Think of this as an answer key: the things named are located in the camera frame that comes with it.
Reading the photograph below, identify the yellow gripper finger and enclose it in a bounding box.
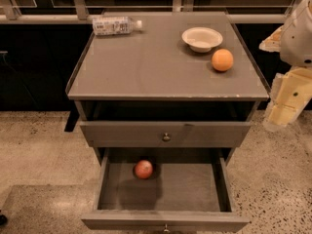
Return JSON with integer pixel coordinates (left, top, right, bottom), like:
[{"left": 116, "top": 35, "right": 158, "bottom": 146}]
[
  {"left": 262, "top": 66, "right": 312, "bottom": 132},
  {"left": 259, "top": 26, "right": 283, "bottom": 53}
]

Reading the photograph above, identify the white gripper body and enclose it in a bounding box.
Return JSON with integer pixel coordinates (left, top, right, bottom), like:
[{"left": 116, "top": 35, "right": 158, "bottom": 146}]
[{"left": 280, "top": 16, "right": 312, "bottom": 67}]

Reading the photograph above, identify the red apple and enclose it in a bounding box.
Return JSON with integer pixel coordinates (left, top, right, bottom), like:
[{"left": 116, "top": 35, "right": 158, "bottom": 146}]
[{"left": 135, "top": 160, "right": 153, "bottom": 179}]

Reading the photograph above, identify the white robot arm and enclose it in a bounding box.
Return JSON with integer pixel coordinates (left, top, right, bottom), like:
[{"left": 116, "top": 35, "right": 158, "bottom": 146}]
[{"left": 259, "top": 0, "right": 312, "bottom": 132}]

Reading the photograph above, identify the grey drawer cabinet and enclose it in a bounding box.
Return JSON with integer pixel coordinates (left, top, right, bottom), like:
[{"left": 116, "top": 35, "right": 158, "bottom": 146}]
[{"left": 66, "top": 13, "right": 268, "bottom": 158}]

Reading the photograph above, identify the brass top drawer knob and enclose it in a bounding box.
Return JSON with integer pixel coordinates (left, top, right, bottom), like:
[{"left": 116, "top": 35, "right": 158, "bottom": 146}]
[{"left": 162, "top": 133, "right": 171, "bottom": 142}]

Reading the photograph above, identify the brass drawer knob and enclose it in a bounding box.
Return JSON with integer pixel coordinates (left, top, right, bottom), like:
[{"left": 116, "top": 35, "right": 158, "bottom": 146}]
[
  {"left": 163, "top": 224, "right": 170, "bottom": 234},
  {"left": 162, "top": 133, "right": 171, "bottom": 142}
]

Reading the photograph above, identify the open grey middle drawer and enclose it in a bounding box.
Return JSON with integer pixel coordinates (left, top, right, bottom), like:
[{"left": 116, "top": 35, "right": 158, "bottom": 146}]
[{"left": 82, "top": 148, "right": 249, "bottom": 232}]

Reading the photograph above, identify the closed grey top drawer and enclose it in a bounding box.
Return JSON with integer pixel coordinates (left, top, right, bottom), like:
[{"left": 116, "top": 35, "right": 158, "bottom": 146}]
[{"left": 80, "top": 121, "right": 251, "bottom": 148}]

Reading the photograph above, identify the brass middle drawer knob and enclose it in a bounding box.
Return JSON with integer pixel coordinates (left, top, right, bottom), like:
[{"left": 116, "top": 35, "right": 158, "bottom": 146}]
[{"left": 163, "top": 224, "right": 170, "bottom": 234}]

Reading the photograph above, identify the orange fruit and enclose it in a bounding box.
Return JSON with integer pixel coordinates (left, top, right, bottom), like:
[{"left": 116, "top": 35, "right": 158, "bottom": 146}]
[{"left": 211, "top": 49, "right": 234, "bottom": 72}]

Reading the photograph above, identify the white paper bowl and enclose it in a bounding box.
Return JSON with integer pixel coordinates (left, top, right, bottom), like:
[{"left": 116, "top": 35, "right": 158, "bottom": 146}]
[{"left": 181, "top": 27, "right": 223, "bottom": 53}]

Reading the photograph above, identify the clear plastic water bottle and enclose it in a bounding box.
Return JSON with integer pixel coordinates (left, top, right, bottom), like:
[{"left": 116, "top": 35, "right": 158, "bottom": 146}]
[{"left": 93, "top": 17, "right": 143, "bottom": 36}]

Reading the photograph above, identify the metal window railing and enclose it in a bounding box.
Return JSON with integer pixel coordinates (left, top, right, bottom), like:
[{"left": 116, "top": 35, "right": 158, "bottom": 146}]
[{"left": 0, "top": 0, "right": 301, "bottom": 24}]

